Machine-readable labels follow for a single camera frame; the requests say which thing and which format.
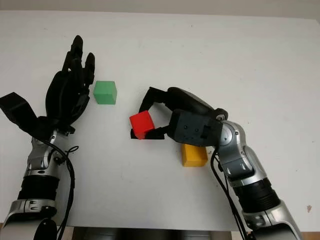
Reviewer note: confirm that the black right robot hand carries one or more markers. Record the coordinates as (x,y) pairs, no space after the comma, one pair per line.
(190,100)

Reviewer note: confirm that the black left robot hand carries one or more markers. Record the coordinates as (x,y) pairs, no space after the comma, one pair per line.
(62,100)

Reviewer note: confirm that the green cube block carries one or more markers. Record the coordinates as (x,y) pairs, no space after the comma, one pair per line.
(105,92)

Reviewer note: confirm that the red cube block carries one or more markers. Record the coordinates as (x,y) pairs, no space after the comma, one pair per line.
(141,123)

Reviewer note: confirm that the yellow cube block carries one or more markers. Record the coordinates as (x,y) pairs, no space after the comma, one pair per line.
(193,156)

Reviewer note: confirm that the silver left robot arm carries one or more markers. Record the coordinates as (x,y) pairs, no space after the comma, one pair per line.
(40,160)

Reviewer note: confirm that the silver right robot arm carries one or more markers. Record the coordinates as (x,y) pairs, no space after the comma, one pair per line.
(245,162)

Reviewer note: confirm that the black tape strip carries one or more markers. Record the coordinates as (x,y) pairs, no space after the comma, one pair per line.
(132,137)

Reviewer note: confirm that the dark robot torso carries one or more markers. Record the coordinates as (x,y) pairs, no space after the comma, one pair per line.
(150,233)

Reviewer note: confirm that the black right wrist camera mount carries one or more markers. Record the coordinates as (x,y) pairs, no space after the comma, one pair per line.
(192,127)

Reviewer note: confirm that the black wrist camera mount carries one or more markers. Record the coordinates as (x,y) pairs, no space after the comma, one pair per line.
(192,127)
(16,108)

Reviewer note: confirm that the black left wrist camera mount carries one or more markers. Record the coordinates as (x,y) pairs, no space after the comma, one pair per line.
(16,108)

